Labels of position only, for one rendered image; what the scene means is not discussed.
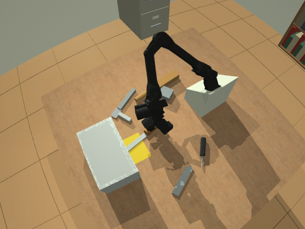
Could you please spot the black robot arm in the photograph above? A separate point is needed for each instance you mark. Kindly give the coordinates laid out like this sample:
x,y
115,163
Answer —
x,y
153,104

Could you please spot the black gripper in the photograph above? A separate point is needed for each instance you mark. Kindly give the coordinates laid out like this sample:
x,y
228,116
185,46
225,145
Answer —
x,y
163,125

